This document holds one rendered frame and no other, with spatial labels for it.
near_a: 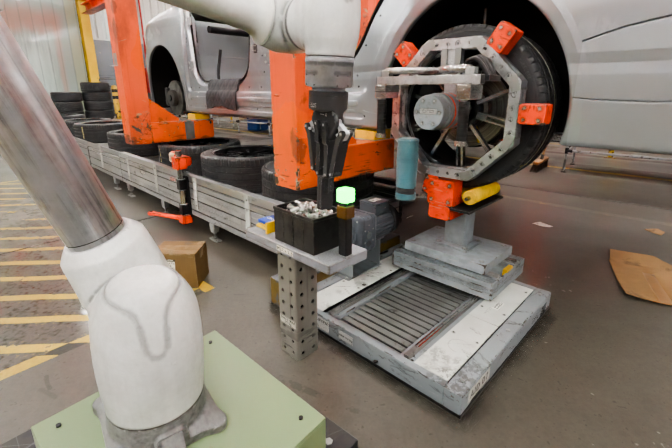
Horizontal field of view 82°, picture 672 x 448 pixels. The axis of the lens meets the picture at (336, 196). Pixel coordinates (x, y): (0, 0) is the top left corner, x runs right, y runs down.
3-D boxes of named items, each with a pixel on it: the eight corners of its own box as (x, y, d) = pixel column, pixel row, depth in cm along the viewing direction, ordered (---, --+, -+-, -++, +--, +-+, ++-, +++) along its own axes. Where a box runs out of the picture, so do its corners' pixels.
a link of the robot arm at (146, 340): (106, 452, 55) (82, 322, 48) (96, 371, 69) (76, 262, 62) (219, 402, 64) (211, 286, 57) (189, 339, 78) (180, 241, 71)
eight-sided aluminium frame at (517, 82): (515, 186, 146) (535, 32, 131) (508, 189, 141) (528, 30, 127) (397, 166, 183) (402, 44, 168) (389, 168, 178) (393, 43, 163)
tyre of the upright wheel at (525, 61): (440, 192, 198) (584, 158, 150) (414, 201, 182) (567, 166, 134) (404, 70, 199) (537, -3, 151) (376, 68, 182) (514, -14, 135)
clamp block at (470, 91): (482, 99, 129) (483, 83, 128) (469, 100, 123) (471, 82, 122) (467, 99, 133) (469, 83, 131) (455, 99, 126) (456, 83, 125)
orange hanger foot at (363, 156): (394, 168, 208) (397, 102, 198) (325, 184, 172) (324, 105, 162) (370, 164, 219) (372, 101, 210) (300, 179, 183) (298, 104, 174)
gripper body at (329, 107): (299, 87, 73) (299, 136, 76) (326, 90, 67) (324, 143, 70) (331, 87, 78) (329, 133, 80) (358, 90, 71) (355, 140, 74)
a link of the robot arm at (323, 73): (324, 55, 64) (323, 92, 66) (364, 58, 70) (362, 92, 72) (295, 55, 71) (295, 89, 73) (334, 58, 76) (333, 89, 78)
